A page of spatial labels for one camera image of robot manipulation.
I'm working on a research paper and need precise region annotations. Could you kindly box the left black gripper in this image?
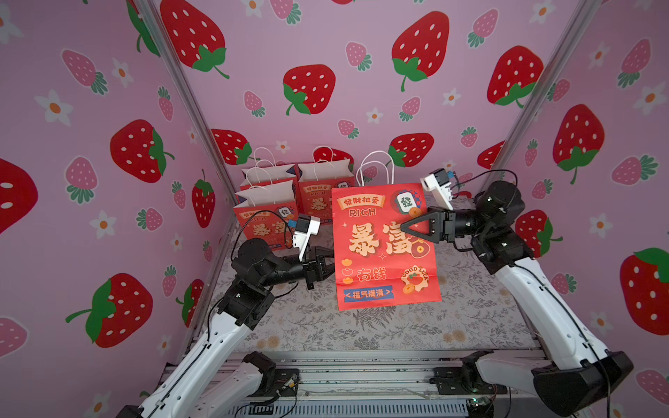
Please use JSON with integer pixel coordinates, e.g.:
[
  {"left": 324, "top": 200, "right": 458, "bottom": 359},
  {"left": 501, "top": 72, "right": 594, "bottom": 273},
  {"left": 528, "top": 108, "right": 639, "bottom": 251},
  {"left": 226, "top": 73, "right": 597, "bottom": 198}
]
[{"left": 254, "top": 250, "right": 345, "bottom": 297}]

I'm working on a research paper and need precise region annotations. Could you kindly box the red paper bag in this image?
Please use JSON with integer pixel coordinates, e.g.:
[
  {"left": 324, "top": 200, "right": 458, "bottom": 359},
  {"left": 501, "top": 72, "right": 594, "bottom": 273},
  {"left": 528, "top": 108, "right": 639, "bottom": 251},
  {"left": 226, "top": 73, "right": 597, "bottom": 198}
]
[
  {"left": 240, "top": 147, "right": 299, "bottom": 190},
  {"left": 233, "top": 180, "right": 299, "bottom": 249},
  {"left": 331, "top": 151, "right": 442, "bottom": 311},
  {"left": 297, "top": 146, "right": 355, "bottom": 225}
]

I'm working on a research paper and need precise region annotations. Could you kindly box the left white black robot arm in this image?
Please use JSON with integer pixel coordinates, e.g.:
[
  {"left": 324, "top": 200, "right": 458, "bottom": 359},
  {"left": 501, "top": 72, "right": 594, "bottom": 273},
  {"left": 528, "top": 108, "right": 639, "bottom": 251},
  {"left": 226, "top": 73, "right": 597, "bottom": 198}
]
[{"left": 119, "top": 239, "right": 336, "bottom": 417}]

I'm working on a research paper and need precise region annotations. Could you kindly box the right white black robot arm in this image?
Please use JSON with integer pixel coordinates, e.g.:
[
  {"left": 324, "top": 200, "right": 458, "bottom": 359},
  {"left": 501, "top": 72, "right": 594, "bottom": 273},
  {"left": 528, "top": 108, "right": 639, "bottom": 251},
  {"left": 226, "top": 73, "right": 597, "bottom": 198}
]
[{"left": 401, "top": 174, "right": 633, "bottom": 417}]

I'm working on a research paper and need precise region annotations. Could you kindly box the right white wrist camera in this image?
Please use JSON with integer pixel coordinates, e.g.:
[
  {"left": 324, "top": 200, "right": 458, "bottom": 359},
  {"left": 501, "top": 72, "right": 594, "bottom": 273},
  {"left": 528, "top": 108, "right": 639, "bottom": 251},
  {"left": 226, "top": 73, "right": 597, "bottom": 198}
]
[{"left": 421, "top": 168, "right": 456, "bottom": 211}]

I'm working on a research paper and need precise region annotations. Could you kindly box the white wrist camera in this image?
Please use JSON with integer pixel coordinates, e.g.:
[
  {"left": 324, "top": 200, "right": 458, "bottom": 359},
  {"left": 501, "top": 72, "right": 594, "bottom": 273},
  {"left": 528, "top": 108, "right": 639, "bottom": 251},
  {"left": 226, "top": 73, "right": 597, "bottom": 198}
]
[
  {"left": 421, "top": 168, "right": 456, "bottom": 211},
  {"left": 289, "top": 214, "right": 321, "bottom": 261}
]

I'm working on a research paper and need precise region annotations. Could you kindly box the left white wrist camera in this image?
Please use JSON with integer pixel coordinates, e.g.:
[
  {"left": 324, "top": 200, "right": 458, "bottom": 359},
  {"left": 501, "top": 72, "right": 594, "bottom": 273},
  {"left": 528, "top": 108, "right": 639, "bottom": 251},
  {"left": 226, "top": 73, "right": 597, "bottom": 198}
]
[{"left": 289, "top": 214, "right": 321, "bottom": 261}]

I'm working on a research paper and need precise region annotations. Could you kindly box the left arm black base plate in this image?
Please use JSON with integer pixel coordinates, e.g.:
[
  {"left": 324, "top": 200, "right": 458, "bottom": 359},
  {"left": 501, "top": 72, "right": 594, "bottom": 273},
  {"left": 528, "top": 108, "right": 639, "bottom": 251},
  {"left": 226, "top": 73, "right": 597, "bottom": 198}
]
[{"left": 243, "top": 367, "right": 301, "bottom": 399}]

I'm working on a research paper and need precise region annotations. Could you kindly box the right aluminium frame post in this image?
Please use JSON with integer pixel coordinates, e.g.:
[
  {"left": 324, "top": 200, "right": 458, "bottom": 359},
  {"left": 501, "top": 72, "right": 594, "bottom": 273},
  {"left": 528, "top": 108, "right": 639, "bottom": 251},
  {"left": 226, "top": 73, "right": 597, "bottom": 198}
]
[{"left": 493, "top": 1, "right": 599, "bottom": 197}]

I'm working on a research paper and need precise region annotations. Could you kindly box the aluminium frame post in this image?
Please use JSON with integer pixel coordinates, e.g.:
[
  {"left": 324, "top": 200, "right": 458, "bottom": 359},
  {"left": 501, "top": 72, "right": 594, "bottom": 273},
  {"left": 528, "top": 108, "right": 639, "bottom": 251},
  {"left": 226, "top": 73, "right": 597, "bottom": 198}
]
[
  {"left": 493, "top": 1, "right": 599, "bottom": 197},
  {"left": 137, "top": 0, "right": 241, "bottom": 206}
]

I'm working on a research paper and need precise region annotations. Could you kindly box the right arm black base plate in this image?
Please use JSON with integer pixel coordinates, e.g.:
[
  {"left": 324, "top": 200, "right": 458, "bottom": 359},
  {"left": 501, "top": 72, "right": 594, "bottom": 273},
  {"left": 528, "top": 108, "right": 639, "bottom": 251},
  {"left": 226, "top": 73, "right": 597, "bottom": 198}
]
[{"left": 429, "top": 367, "right": 508, "bottom": 396}]

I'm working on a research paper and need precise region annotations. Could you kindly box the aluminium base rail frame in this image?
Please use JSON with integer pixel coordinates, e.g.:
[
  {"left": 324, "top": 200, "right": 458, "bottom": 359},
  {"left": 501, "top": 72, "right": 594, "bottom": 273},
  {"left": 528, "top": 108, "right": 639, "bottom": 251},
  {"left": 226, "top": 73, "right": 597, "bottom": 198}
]
[{"left": 151, "top": 348, "right": 594, "bottom": 418}]

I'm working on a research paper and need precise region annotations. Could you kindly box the left aluminium frame post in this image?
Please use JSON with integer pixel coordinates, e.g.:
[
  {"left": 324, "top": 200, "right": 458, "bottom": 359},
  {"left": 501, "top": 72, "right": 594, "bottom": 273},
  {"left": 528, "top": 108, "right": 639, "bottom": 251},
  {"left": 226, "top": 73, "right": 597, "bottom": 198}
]
[{"left": 137, "top": 0, "right": 241, "bottom": 206}]

